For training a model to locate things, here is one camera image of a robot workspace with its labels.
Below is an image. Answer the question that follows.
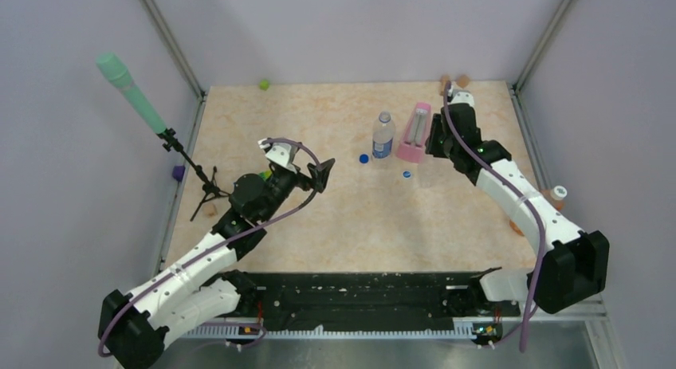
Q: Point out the green microphone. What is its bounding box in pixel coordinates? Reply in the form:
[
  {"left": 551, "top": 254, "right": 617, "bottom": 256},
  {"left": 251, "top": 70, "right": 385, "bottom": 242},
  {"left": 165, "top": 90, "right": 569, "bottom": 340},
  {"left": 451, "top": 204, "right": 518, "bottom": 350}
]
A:
[{"left": 96, "top": 53, "right": 167, "bottom": 134}]

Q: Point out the clear bottle blue label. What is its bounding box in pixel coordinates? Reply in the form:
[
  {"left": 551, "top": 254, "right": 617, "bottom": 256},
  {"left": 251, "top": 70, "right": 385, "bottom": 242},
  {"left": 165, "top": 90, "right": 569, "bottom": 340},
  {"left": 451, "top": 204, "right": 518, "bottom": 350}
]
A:
[{"left": 371, "top": 112, "right": 396, "bottom": 159}]

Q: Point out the orange juice bottle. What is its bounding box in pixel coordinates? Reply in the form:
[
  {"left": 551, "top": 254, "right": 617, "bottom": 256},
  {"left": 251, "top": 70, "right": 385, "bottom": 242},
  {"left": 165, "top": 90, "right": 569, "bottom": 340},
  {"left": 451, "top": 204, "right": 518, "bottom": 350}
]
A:
[{"left": 509, "top": 199, "right": 564, "bottom": 236}]

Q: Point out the purple small block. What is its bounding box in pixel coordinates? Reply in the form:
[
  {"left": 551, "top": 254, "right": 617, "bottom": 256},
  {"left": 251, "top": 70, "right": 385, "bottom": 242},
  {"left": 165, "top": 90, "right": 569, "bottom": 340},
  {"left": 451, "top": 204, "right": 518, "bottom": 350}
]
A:
[{"left": 171, "top": 165, "right": 186, "bottom": 183}]

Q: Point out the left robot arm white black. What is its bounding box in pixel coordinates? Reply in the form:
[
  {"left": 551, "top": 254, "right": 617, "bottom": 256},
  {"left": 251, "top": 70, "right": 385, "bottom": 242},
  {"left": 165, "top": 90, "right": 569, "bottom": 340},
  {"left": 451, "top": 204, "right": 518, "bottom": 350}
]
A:
[{"left": 98, "top": 159, "right": 336, "bottom": 368}]

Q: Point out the tall wooden block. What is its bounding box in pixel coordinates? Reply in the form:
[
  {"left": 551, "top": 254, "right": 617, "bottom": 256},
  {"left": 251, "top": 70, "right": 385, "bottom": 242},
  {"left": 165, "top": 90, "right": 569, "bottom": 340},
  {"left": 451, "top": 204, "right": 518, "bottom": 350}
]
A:
[{"left": 438, "top": 74, "right": 452, "bottom": 96}]

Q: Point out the wooden cube near tripod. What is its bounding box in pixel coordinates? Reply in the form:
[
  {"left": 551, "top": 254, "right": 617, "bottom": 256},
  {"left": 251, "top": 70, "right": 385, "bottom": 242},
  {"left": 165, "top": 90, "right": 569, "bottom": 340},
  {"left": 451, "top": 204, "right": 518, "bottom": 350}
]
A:
[{"left": 202, "top": 202, "right": 218, "bottom": 218}]

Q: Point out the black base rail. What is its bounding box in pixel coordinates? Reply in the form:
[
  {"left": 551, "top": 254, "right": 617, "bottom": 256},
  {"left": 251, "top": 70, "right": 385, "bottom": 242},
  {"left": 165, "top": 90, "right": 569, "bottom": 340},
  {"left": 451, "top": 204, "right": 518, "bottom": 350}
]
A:
[{"left": 158, "top": 271, "right": 529, "bottom": 336}]

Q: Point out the toy brick car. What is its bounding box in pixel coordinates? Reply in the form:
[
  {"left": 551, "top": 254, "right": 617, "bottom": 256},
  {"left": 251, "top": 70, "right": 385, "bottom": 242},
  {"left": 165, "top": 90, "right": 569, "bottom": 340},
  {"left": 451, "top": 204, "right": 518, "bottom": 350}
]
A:
[{"left": 258, "top": 170, "right": 273, "bottom": 180}]

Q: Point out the black microphone tripod stand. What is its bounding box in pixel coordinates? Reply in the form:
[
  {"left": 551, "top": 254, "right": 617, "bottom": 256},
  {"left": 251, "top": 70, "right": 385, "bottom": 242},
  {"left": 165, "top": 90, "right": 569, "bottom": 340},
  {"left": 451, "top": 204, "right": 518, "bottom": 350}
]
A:
[{"left": 156, "top": 128, "right": 230, "bottom": 222}]

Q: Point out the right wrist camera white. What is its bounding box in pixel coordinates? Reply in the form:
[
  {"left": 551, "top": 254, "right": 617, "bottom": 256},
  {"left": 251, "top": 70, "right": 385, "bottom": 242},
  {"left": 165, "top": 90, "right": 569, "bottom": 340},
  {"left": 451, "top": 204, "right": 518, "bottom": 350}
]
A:
[{"left": 447, "top": 87, "right": 475, "bottom": 108}]

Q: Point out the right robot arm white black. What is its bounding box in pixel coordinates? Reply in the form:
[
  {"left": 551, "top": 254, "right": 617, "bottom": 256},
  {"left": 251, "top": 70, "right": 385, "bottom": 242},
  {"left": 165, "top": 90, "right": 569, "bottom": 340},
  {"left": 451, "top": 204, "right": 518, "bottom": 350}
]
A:
[{"left": 426, "top": 103, "right": 610, "bottom": 315}]

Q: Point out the small wooden cube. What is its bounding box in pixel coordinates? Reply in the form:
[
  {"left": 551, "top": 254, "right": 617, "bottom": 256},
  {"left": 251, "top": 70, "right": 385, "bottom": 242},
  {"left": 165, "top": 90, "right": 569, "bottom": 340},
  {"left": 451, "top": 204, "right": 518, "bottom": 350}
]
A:
[{"left": 455, "top": 74, "right": 471, "bottom": 89}]

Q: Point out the pink metronome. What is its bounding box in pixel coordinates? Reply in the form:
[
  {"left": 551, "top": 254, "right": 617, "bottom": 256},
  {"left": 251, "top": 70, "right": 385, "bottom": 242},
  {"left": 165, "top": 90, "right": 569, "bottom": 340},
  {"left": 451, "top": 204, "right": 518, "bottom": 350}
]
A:
[{"left": 395, "top": 102, "right": 432, "bottom": 163}]

